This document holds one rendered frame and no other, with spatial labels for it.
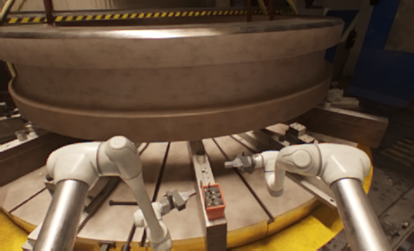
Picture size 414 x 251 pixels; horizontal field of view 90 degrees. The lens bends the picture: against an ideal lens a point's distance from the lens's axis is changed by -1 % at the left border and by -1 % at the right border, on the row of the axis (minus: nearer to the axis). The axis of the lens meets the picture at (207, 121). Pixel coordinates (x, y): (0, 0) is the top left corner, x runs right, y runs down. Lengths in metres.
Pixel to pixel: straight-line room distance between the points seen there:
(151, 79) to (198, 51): 0.47
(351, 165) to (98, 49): 1.66
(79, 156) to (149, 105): 1.10
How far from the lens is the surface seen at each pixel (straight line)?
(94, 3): 4.50
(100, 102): 2.09
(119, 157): 0.84
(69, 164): 0.89
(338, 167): 0.91
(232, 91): 1.93
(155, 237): 1.23
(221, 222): 1.50
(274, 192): 1.46
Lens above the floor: 1.90
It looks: 28 degrees down
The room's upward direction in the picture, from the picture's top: 1 degrees counter-clockwise
